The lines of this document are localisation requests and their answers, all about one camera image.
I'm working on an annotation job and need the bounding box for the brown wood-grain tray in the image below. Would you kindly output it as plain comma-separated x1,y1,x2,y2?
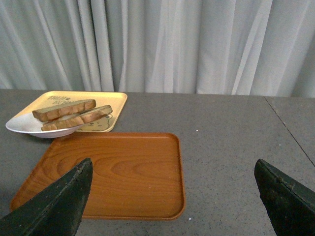
10,132,186,220

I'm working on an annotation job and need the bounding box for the yellow bear tray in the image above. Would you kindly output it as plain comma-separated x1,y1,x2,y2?
16,91,127,132

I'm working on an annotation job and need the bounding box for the white round plate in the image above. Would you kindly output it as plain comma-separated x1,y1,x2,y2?
5,113,83,138

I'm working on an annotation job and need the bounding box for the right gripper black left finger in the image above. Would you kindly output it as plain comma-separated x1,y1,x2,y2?
0,158,93,236

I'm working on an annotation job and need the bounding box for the bread slice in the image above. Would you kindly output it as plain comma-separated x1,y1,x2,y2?
32,99,96,122
41,105,113,131

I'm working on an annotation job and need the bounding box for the grey curtain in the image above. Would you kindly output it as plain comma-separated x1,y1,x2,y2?
0,0,315,97

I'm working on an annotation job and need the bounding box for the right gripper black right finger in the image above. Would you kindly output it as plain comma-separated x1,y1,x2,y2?
254,159,315,236

